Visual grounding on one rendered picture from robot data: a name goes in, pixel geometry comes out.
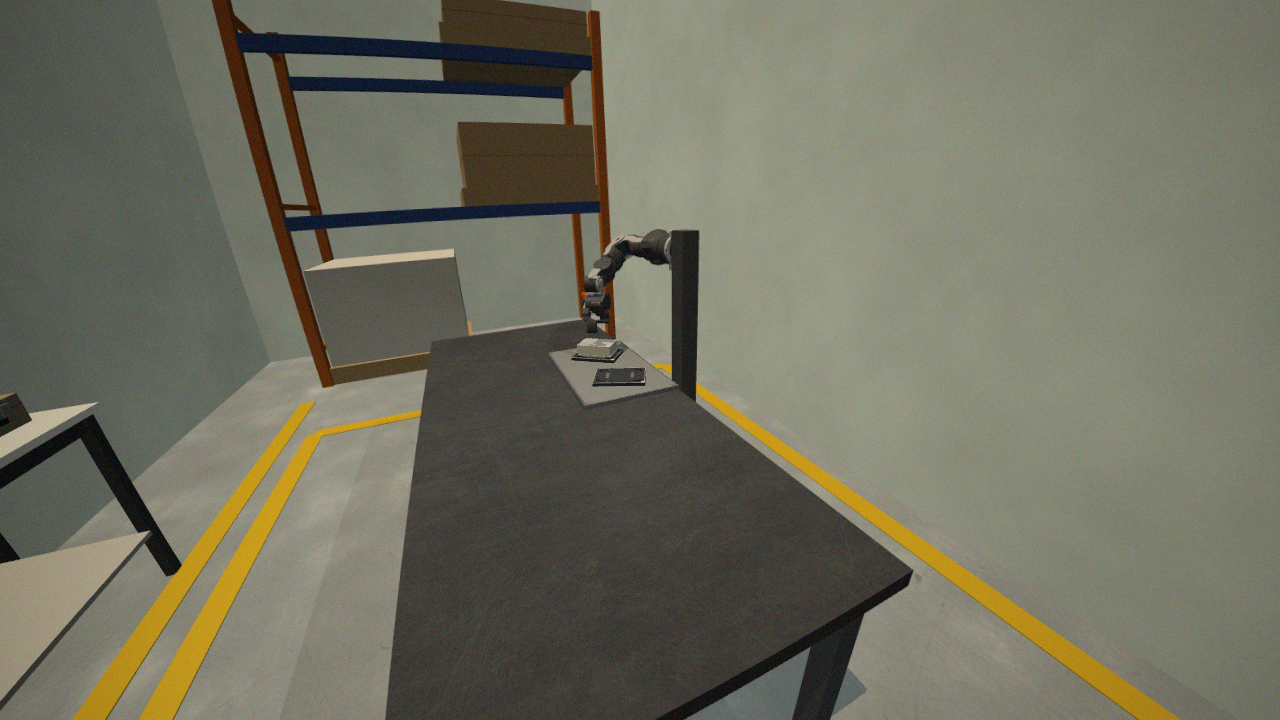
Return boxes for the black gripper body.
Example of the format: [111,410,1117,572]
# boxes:
[582,279,611,316]

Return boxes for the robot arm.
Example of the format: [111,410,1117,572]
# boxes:
[584,229,671,293]

